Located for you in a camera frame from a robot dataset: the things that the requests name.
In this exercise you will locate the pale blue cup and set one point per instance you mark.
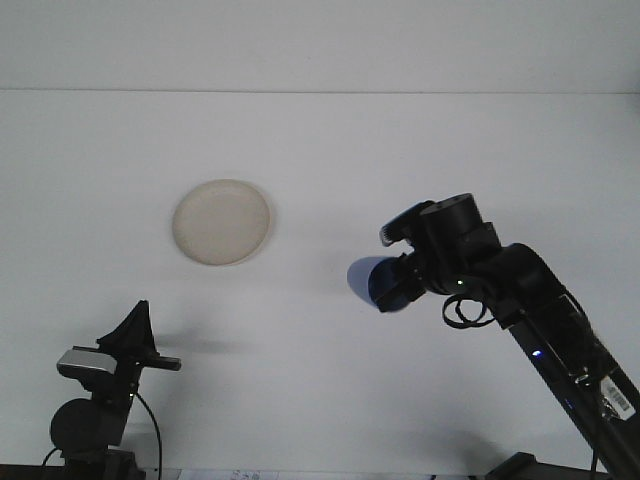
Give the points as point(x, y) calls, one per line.
point(360, 275)

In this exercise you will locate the pale round plate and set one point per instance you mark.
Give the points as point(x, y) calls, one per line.
point(220, 222)

